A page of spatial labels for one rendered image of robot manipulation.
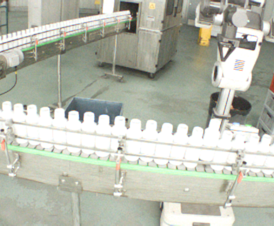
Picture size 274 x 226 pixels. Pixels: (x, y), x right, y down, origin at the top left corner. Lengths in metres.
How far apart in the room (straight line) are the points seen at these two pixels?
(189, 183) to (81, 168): 0.44
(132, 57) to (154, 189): 3.86
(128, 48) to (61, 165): 3.85
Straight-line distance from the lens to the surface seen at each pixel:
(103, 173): 1.04
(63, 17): 7.51
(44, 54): 2.77
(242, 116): 2.65
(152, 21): 4.51
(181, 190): 1.08
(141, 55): 4.67
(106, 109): 1.59
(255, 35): 1.51
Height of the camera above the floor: 1.63
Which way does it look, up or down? 28 degrees down
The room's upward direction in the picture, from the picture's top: 7 degrees clockwise
